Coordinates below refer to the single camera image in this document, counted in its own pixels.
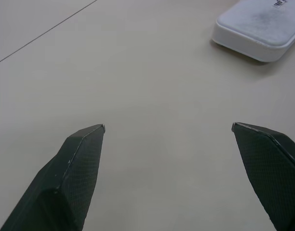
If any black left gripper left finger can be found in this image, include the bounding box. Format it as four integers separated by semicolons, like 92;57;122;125
0;124;107;231

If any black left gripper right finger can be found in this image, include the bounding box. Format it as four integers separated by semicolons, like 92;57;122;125
231;122;295;231

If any white rectangular case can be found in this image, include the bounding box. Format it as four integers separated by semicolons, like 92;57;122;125
212;0;295;63

